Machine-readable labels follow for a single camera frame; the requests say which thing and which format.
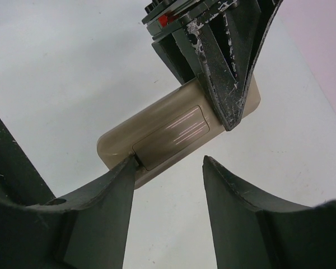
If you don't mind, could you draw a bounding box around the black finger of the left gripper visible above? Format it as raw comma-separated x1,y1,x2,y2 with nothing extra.
184,1,282,131
152,26,202,85

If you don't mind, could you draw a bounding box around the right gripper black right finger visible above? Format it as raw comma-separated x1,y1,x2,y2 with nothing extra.
203,156,336,268

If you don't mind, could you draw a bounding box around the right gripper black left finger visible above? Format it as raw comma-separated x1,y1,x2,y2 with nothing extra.
0,157,136,268

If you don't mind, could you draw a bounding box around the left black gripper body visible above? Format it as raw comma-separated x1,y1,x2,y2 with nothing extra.
142,0,240,36

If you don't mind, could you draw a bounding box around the white remote control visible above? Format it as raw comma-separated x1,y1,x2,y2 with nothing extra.
96,78,262,189

